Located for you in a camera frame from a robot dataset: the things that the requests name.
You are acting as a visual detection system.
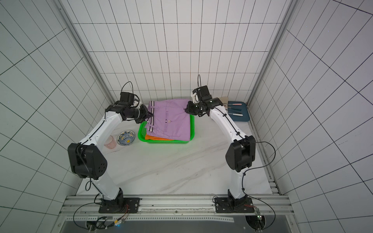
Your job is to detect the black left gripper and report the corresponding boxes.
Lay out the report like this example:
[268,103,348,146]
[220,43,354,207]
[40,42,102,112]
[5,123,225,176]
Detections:
[126,104,153,124]

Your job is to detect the orange pants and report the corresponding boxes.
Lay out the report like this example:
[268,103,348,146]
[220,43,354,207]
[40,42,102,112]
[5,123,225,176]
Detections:
[145,135,172,141]

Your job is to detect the purple pants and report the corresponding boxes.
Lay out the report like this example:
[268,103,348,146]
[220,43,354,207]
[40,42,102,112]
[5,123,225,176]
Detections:
[146,99,190,141]

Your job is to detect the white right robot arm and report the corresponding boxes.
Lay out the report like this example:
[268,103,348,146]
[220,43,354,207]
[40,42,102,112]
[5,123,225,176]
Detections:
[185,98,256,213]

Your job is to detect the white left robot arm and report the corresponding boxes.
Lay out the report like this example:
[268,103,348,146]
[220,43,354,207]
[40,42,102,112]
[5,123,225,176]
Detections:
[68,101,153,213]

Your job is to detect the green plastic basket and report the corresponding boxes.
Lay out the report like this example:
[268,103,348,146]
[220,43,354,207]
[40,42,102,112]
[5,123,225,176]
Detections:
[137,116,195,144]

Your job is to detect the blue patterned ceramic plate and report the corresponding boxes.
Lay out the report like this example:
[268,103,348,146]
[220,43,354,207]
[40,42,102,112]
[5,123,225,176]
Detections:
[117,130,136,146]

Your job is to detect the pink plastic cup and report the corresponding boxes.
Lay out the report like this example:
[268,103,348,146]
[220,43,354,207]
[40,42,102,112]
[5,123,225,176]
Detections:
[104,136,117,150]

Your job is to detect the dark teal tray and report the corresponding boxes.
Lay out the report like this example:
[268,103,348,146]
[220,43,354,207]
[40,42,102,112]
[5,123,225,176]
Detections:
[226,102,250,122]

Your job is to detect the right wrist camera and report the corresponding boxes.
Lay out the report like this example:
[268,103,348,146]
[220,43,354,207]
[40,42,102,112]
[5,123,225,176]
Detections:
[191,85,212,103]

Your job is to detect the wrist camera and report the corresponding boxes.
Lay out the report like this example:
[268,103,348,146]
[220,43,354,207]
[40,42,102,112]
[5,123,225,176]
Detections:
[191,85,212,103]
[119,91,140,108]

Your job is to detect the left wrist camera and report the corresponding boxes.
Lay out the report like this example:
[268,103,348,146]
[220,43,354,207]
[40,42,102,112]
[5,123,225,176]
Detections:
[119,91,140,108]

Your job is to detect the white handled spoon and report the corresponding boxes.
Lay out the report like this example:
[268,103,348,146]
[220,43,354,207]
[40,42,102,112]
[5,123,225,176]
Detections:
[228,113,243,117]

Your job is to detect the aluminium mounting rail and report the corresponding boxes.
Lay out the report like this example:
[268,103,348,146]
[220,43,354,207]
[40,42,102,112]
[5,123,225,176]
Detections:
[57,195,294,225]

